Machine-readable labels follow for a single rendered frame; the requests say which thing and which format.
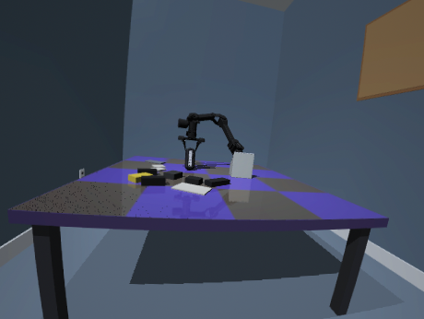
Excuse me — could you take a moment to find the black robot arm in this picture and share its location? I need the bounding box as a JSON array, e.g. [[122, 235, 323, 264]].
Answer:
[[178, 112, 244, 155]]

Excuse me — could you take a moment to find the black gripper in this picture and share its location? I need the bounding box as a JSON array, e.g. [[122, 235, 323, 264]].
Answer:
[[178, 129, 205, 151]]

